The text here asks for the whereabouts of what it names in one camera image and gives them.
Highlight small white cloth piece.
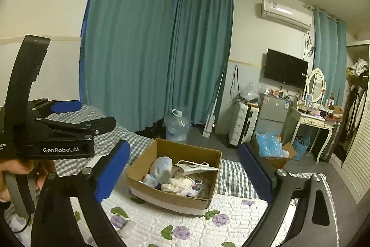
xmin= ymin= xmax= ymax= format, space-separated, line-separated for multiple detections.
xmin=119 ymin=219 xmax=137 ymax=239

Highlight white ribbed suitcase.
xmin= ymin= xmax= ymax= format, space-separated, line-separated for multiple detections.
xmin=228 ymin=101 xmax=259 ymax=148

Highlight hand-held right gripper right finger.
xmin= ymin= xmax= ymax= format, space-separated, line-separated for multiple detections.
xmin=237 ymin=142 xmax=339 ymax=247

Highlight black wall cable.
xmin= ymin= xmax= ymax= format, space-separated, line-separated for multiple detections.
xmin=230 ymin=65 xmax=240 ymax=103

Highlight white air conditioner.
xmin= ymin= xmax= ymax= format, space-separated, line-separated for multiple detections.
xmin=261 ymin=0 xmax=313 ymax=31

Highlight clear water jug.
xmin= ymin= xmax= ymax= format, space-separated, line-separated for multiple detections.
xmin=165 ymin=109 xmax=190 ymax=145

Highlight white plastic bag item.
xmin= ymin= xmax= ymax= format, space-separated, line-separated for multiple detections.
xmin=149 ymin=156 xmax=174 ymax=184

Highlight blue bubble wrap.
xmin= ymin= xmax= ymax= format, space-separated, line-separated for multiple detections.
xmin=256 ymin=131 xmax=290 ymax=158

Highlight dark suitcase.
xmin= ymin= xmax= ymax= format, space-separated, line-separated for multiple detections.
xmin=321 ymin=121 xmax=342 ymax=162

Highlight white mop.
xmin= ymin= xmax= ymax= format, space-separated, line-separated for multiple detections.
xmin=202 ymin=62 xmax=227 ymax=138

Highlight teal curtain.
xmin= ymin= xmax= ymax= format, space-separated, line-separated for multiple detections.
xmin=80 ymin=0 xmax=181 ymax=139
xmin=165 ymin=0 xmax=234 ymax=126
xmin=313 ymin=6 xmax=347 ymax=109

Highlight silver mini fridge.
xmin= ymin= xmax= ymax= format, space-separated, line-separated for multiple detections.
xmin=256 ymin=92 xmax=292 ymax=138

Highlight person's left hand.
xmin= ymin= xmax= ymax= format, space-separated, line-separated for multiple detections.
xmin=0 ymin=159 xmax=57 ymax=203

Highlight floral quilted mat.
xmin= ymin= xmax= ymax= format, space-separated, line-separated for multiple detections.
xmin=68 ymin=186 xmax=292 ymax=247

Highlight clear plastic bags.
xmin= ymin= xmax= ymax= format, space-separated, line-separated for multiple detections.
xmin=240 ymin=82 xmax=265 ymax=103

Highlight open cardboard floor box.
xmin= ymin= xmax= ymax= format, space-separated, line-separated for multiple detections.
xmin=251 ymin=131 xmax=298 ymax=169

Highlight white crumpled cloth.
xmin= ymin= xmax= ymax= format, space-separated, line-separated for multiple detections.
xmin=351 ymin=59 xmax=369 ymax=75

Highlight black television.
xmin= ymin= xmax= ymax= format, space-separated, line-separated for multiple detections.
xmin=264 ymin=48 xmax=309 ymax=89

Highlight white louvered wardrobe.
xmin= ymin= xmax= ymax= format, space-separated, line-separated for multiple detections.
xmin=341 ymin=43 xmax=370 ymax=204

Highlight floral tissue pack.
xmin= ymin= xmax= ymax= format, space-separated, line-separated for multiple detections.
xmin=185 ymin=175 xmax=213 ymax=198

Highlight white face mask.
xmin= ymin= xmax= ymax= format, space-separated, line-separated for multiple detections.
xmin=173 ymin=160 xmax=219 ymax=178

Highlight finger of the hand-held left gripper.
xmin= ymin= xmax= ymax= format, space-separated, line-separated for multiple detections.
xmin=35 ymin=116 xmax=117 ymax=140
xmin=35 ymin=99 xmax=82 ymax=120

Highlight hanging clothes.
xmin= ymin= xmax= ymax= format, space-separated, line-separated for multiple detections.
xmin=337 ymin=85 xmax=369 ymax=161

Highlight brown cardboard box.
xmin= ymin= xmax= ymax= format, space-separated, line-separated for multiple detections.
xmin=126 ymin=138 xmax=222 ymax=218

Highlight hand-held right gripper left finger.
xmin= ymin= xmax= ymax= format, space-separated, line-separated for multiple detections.
xmin=30 ymin=139 xmax=131 ymax=247

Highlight white dressing table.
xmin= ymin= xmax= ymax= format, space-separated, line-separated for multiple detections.
xmin=285 ymin=104 xmax=337 ymax=164

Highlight light blue small packet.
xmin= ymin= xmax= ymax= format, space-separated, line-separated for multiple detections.
xmin=143 ymin=173 xmax=162 ymax=190

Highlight blue laundry basket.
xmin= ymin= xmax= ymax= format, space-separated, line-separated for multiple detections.
xmin=293 ymin=136 xmax=311 ymax=161

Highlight white oval vanity mirror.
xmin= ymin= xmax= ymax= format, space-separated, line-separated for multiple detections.
xmin=305 ymin=68 xmax=327 ymax=104

